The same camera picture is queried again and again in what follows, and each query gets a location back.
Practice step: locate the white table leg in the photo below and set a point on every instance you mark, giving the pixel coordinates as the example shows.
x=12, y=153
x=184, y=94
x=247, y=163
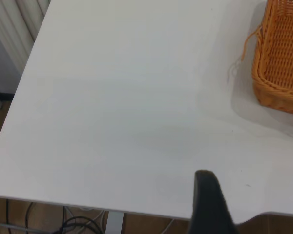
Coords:
x=114, y=223

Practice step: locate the orange wicker basket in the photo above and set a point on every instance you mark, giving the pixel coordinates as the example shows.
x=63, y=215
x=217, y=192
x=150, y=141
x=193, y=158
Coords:
x=278, y=61

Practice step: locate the grey metal floor bar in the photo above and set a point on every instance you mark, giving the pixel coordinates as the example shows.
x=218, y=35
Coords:
x=13, y=226

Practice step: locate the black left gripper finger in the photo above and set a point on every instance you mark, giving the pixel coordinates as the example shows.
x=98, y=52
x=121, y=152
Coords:
x=210, y=209

